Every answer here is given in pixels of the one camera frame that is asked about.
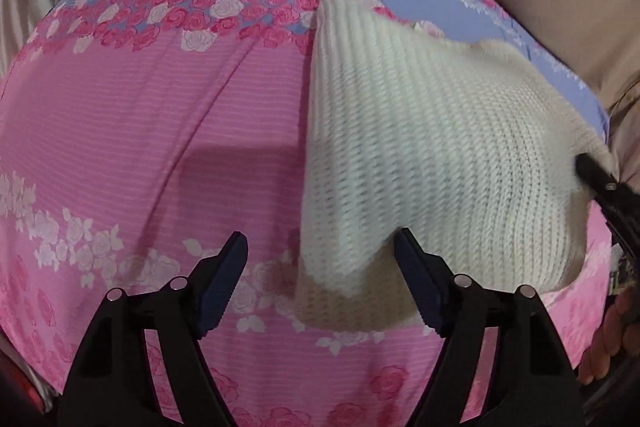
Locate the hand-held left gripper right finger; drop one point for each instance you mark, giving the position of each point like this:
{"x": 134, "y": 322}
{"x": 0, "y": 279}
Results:
{"x": 420, "y": 287}

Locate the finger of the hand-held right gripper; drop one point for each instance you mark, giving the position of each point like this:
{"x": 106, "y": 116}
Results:
{"x": 595, "y": 174}

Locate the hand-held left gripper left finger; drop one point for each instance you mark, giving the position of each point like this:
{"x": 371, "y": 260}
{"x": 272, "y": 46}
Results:
{"x": 220, "y": 292}

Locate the white red black knit sweater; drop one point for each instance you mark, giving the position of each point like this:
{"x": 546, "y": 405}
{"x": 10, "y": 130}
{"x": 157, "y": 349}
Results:
{"x": 425, "y": 147}

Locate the person's right hand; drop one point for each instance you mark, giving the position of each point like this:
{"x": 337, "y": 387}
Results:
{"x": 607, "y": 337}

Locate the pink floral bedsheet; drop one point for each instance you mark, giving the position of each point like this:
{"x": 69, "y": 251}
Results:
{"x": 150, "y": 107}

